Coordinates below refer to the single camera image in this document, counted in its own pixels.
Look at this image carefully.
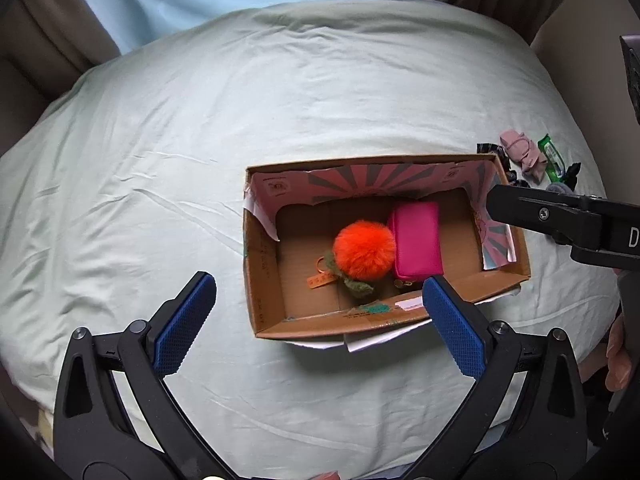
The person's right hand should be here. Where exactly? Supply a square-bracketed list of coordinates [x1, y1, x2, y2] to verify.
[605, 311, 633, 394]

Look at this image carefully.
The green snack packet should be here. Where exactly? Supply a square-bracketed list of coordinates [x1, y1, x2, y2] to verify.
[537, 133, 569, 185]

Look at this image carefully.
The pink pouch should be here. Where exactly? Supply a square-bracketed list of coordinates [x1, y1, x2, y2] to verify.
[387, 201, 445, 282]

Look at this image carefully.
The pink fabric bow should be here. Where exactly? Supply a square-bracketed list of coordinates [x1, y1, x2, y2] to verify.
[499, 129, 550, 184]

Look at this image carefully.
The black patterned scrunchie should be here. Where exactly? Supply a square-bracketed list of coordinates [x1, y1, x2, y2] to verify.
[475, 140, 510, 162]

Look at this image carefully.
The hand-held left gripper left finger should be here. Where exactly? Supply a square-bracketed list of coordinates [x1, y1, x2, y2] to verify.
[52, 271, 236, 480]

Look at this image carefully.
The orange pompom keychain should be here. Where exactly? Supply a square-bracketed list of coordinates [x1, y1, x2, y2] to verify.
[307, 220, 399, 303]

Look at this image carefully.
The pale green bed sheet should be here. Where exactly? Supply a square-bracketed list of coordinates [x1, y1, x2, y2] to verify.
[0, 0, 623, 480]

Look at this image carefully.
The cardboard box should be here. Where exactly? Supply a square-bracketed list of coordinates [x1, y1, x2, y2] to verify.
[242, 152, 532, 354]

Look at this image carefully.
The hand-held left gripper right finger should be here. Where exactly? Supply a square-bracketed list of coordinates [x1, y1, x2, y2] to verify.
[395, 275, 588, 480]

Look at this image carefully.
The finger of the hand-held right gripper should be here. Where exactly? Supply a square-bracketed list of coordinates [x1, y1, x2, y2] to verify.
[619, 34, 640, 125]
[486, 183, 607, 252]

